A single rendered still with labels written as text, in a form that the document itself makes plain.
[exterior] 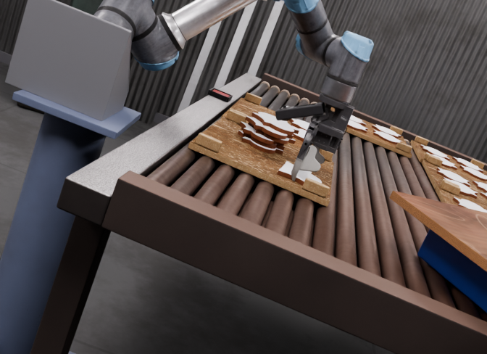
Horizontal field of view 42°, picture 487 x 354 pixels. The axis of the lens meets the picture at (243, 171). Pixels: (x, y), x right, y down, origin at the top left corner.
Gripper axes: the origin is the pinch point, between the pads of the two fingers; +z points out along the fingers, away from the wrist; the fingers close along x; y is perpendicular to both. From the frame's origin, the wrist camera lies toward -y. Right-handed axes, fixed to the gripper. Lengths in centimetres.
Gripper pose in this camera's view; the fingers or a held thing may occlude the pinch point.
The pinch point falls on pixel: (294, 172)
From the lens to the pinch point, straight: 155.0
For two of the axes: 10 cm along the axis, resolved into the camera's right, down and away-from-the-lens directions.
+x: 2.3, -2.0, 9.5
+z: -3.5, 9.0, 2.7
